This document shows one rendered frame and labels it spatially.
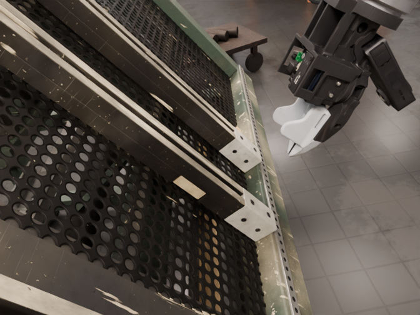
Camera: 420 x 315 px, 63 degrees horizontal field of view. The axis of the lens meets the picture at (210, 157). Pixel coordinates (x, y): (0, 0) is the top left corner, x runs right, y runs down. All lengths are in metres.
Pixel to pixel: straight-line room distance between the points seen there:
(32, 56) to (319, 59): 0.46
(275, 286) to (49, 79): 0.63
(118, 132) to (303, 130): 0.37
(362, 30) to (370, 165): 2.16
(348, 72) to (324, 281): 1.58
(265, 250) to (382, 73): 0.57
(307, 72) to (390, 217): 1.91
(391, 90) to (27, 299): 0.46
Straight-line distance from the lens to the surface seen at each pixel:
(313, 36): 0.43
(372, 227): 2.18
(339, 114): 0.44
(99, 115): 0.68
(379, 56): 0.45
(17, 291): 0.40
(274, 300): 0.83
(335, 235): 2.10
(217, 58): 1.65
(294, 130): 0.46
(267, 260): 0.88
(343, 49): 0.44
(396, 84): 0.48
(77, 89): 0.66
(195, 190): 0.78
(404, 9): 0.43
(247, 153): 1.06
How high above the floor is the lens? 1.63
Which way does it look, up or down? 39 degrees down
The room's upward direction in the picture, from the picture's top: 8 degrees counter-clockwise
